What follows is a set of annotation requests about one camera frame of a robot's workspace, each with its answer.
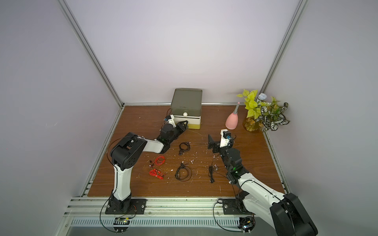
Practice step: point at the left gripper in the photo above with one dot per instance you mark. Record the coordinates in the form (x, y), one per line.
(179, 127)

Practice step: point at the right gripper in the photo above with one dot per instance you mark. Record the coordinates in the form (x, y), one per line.
(217, 146)

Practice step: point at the cream drawer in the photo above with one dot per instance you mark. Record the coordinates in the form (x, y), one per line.
(190, 119)

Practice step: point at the olive green top drawer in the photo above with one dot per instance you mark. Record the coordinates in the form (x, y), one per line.
(189, 112)

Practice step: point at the black earphones top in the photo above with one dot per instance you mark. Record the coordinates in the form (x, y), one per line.
(184, 147)

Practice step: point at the black earphones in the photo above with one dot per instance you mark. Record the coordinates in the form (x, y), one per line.
(211, 170)
(183, 173)
(184, 147)

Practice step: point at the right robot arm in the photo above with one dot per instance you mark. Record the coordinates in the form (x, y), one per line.
(284, 212)

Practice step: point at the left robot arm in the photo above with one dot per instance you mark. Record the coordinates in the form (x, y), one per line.
(126, 153)

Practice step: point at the three-tier drawer cabinet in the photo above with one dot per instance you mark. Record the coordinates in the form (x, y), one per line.
(190, 98)

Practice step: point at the red earphones upper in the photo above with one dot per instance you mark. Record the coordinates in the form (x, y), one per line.
(158, 161)

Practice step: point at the red earphones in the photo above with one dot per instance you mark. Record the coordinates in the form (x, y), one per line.
(158, 161)
(156, 173)

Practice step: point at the red earphones lower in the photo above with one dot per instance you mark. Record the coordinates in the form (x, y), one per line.
(156, 173)

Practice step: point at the pink vase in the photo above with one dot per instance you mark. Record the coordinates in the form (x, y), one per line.
(232, 120)

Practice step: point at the potted green plant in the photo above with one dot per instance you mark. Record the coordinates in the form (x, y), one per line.
(262, 115)

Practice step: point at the right controller board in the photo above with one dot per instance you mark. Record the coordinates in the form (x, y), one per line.
(247, 224)

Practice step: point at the controller board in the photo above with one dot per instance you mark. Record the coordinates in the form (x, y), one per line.
(121, 224)
(247, 224)

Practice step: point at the left controller board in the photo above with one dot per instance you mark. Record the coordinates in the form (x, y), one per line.
(121, 224)

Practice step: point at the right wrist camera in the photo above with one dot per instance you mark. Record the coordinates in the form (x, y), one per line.
(226, 139)

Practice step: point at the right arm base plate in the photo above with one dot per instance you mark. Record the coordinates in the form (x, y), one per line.
(231, 206)

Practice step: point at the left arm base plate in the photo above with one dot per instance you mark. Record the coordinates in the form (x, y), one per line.
(127, 206)

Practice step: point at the aluminium mounting rail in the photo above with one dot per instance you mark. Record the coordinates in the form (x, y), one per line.
(150, 207)

